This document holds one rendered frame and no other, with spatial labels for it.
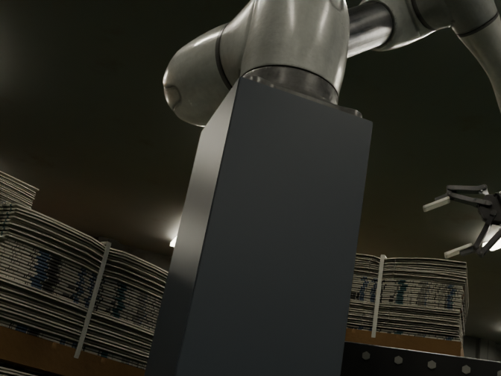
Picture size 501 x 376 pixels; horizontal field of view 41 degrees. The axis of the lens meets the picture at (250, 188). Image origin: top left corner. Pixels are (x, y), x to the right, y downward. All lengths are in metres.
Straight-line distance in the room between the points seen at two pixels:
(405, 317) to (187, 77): 0.75
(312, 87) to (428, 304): 0.75
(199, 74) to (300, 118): 0.28
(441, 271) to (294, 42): 0.78
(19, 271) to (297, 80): 0.50
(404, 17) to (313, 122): 0.72
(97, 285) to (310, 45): 0.52
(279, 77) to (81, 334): 0.51
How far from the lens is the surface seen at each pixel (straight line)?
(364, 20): 1.50
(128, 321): 1.20
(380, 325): 1.57
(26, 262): 1.08
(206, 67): 1.13
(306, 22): 1.01
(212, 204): 0.83
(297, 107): 0.91
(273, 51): 0.99
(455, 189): 1.81
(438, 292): 1.58
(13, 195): 1.75
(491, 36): 1.62
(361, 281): 1.60
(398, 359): 1.43
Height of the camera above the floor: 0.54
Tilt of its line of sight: 21 degrees up
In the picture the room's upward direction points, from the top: 11 degrees clockwise
